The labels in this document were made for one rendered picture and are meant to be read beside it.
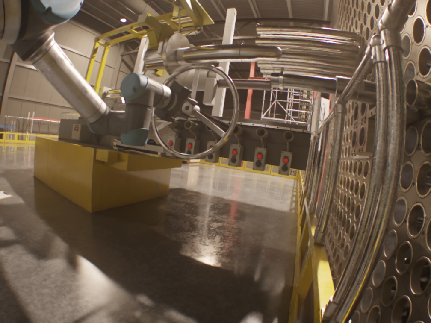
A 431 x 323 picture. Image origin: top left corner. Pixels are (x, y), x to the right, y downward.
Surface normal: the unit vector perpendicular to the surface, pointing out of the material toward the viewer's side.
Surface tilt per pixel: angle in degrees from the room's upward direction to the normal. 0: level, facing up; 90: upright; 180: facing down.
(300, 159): 90
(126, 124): 90
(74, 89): 112
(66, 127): 90
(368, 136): 90
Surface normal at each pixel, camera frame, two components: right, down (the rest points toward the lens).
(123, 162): -0.38, 0.01
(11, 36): 0.04, 0.99
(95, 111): 0.75, 0.51
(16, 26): 0.27, 0.91
